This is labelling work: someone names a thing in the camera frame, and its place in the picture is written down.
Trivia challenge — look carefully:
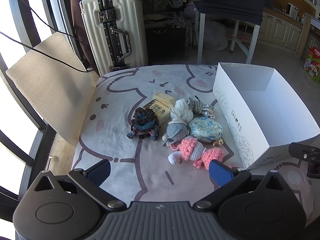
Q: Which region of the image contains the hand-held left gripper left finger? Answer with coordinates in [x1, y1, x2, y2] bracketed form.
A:
[32, 159, 127, 210]

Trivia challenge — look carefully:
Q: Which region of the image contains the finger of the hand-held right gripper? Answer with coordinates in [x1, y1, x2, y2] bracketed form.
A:
[289, 142, 320, 178]

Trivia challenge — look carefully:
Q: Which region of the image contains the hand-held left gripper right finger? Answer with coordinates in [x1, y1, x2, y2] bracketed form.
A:
[194, 160, 292, 209]

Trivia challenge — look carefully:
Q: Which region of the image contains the pink crochet doll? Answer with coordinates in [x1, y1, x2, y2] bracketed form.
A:
[168, 136, 232, 170]

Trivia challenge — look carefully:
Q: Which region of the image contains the blue floral fabric pouch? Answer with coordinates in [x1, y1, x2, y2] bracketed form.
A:
[188, 116, 224, 147]

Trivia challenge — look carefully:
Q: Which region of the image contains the grey crochet mouse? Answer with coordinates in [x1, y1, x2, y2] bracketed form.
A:
[162, 120, 189, 148]

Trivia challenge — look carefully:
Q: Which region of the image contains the white shoe box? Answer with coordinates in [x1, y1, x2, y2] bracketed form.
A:
[213, 62, 320, 170]

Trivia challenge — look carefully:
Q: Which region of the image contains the dark crochet octopus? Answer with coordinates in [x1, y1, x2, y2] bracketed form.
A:
[127, 107, 162, 140]

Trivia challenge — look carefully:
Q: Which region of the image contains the grey braided rope keychain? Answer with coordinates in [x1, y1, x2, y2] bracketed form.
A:
[187, 95, 216, 118]

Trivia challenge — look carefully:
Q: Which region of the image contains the white yarn pompom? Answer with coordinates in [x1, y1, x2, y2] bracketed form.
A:
[170, 99, 194, 124]

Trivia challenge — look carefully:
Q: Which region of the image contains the tan printed small box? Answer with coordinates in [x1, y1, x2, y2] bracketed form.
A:
[144, 99, 170, 125]

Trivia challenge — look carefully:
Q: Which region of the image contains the red and green carton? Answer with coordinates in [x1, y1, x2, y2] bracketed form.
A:
[303, 46, 320, 83]

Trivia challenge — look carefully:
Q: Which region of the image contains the beige honeycomb foam pad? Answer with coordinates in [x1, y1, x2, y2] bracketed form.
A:
[5, 32, 100, 147]

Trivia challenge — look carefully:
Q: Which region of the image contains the pink patterned fabric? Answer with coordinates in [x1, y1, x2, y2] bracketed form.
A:
[231, 34, 253, 44]

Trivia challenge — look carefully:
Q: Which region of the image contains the white plastic bag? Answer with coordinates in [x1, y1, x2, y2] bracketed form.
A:
[204, 20, 229, 52]

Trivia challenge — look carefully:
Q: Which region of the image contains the cream kitchen cabinet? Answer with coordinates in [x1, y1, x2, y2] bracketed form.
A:
[257, 5, 320, 55]

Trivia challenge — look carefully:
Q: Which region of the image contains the black box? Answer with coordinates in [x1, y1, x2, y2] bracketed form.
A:
[145, 27, 190, 65]

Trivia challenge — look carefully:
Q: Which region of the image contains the white ribbed suitcase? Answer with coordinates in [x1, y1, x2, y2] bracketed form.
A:
[79, 0, 148, 77]

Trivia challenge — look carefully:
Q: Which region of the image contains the white countertop appliance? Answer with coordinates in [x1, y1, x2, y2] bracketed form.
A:
[286, 3, 300, 18]

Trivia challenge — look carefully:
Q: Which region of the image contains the brown curtain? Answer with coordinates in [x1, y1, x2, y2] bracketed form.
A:
[69, 0, 94, 65]

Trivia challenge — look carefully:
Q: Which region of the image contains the blue knit cloth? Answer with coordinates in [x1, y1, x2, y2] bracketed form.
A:
[200, 0, 267, 25]

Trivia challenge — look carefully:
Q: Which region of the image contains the dark storage shelf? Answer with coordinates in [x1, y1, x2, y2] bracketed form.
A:
[141, 0, 200, 29]

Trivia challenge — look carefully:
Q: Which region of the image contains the black cable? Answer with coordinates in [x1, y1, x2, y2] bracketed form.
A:
[24, 0, 79, 42]
[0, 31, 93, 73]

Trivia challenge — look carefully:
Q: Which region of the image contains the dark window frame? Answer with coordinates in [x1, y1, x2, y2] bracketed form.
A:
[0, 0, 75, 215]

